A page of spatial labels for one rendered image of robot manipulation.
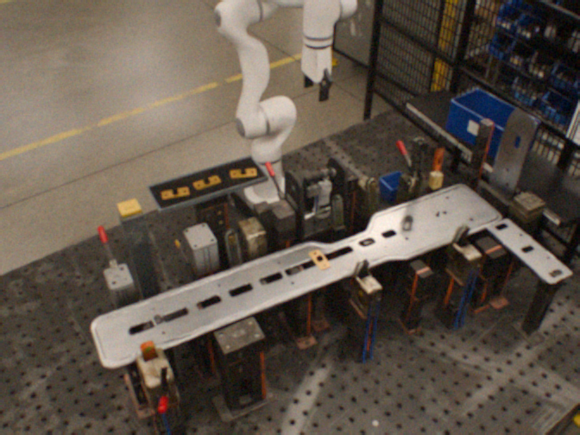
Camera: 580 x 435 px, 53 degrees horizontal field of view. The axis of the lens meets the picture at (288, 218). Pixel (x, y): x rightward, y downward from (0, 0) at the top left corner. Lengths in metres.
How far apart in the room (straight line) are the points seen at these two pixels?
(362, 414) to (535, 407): 0.54
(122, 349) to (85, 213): 2.12
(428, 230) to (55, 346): 1.31
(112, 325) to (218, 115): 2.92
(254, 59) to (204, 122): 2.35
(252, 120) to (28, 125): 2.83
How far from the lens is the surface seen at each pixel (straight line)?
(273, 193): 2.36
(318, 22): 1.65
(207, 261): 1.80
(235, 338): 1.62
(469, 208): 2.12
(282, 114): 2.16
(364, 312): 1.78
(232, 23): 2.00
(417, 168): 2.08
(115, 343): 1.71
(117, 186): 3.88
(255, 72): 2.08
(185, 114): 4.50
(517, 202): 2.12
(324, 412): 1.87
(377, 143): 2.90
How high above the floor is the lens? 2.32
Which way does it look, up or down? 42 degrees down
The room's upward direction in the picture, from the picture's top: straight up
